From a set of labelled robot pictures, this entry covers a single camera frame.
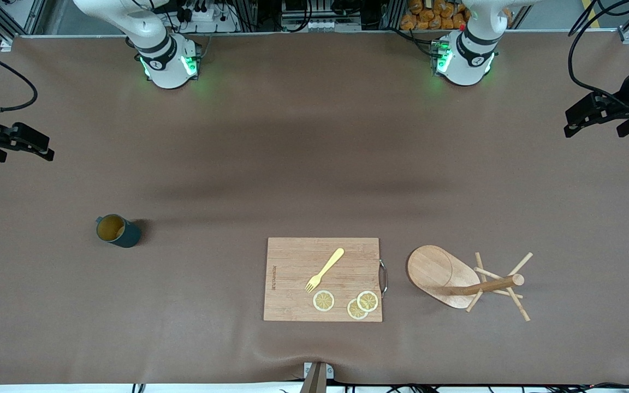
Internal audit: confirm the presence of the grey metal camera bracket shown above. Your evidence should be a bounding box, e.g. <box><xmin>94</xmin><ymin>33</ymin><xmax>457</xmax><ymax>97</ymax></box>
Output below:
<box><xmin>299</xmin><ymin>361</ymin><xmax>335</xmax><ymax>393</ymax></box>

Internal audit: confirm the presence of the yellow plastic fork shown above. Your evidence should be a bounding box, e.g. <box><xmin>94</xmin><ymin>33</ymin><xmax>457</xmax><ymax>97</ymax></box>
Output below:
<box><xmin>305</xmin><ymin>248</ymin><xmax>345</xmax><ymax>294</ymax></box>

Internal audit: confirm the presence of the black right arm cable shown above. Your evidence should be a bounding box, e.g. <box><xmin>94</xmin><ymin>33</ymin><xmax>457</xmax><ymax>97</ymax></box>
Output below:
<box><xmin>0</xmin><ymin>46</ymin><xmax>39</xmax><ymax>114</ymax></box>

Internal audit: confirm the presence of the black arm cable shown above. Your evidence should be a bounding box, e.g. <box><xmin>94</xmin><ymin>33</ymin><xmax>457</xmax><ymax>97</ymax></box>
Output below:
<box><xmin>567</xmin><ymin>0</ymin><xmax>629</xmax><ymax>110</ymax></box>
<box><xmin>0</xmin><ymin>46</ymin><xmax>39</xmax><ymax>114</ymax></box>

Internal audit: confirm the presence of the wooden mug tree rack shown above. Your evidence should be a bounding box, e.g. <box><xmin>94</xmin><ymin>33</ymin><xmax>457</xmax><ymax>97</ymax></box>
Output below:
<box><xmin>406</xmin><ymin>245</ymin><xmax>533</xmax><ymax>323</ymax></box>

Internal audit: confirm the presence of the orange snack packs pile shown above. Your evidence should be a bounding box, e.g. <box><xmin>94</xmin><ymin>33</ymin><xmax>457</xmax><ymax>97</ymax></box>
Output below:
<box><xmin>400</xmin><ymin>0</ymin><xmax>512</xmax><ymax>31</ymax></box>

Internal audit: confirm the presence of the white power strip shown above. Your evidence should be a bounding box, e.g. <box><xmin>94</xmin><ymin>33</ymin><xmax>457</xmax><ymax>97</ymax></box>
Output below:
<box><xmin>183</xmin><ymin>5</ymin><xmax>239</xmax><ymax>33</ymax></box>

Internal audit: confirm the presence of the bamboo cutting board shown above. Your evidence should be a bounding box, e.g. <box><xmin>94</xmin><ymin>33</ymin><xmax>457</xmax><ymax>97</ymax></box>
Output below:
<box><xmin>263</xmin><ymin>237</ymin><xmax>389</xmax><ymax>323</ymax></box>

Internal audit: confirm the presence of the brown table mat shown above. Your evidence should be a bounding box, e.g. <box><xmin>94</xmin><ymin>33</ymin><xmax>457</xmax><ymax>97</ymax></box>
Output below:
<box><xmin>0</xmin><ymin>32</ymin><xmax>629</xmax><ymax>385</ymax></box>

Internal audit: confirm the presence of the dark green ribbed mug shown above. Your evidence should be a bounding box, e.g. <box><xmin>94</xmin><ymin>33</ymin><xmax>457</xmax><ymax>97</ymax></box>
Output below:
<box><xmin>95</xmin><ymin>214</ymin><xmax>142</xmax><ymax>248</ymax></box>

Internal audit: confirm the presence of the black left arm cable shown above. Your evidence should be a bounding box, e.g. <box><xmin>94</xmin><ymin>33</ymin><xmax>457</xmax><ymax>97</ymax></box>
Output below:
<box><xmin>567</xmin><ymin>0</ymin><xmax>629</xmax><ymax>110</ymax></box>

